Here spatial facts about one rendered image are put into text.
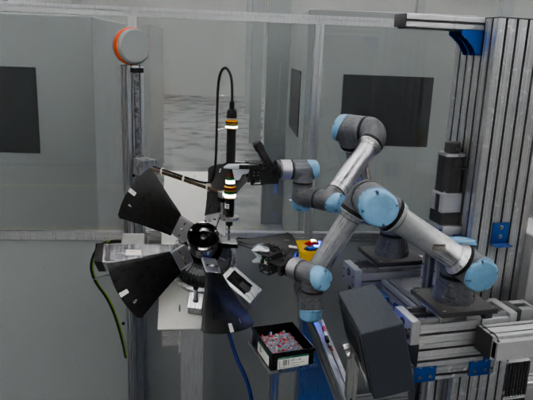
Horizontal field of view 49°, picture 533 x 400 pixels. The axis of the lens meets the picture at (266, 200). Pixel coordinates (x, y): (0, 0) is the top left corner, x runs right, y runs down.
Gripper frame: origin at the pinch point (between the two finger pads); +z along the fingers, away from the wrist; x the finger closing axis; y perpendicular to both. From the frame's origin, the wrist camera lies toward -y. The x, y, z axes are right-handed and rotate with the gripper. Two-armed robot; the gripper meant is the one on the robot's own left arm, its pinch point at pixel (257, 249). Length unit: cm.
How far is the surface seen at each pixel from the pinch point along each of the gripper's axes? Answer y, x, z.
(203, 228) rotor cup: 12.5, -8.1, 15.0
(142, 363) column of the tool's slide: 9, 82, 81
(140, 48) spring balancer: -8, -69, 80
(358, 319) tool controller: 25, -8, -67
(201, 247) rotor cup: 16.2, -2.5, 12.3
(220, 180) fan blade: -6.0, -19.7, 27.4
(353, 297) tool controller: 16, -7, -58
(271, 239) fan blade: -11.6, 0.7, 4.7
